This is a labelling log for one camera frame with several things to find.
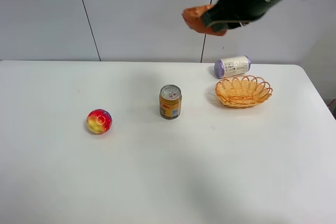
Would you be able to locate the orange waffle slice toy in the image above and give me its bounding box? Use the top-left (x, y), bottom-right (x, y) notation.
top-left (182, 4), bottom-right (227, 36)

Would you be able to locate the orange woven basket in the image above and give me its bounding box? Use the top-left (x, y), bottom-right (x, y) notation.
top-left (215, 75), bottom-right (273, 109)

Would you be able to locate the purple white bag roll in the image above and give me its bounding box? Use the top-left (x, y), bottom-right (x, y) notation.
top-left (214, 56), bottom-right (251, 79)

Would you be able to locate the gold drink can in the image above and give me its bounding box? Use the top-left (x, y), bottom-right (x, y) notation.
top-left (159, 84), bottom-right (182, 120)

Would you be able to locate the red yellow textured ball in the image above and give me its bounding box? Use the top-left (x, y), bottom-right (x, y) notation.
top-left (86, 109), bottom-right (113, 134)

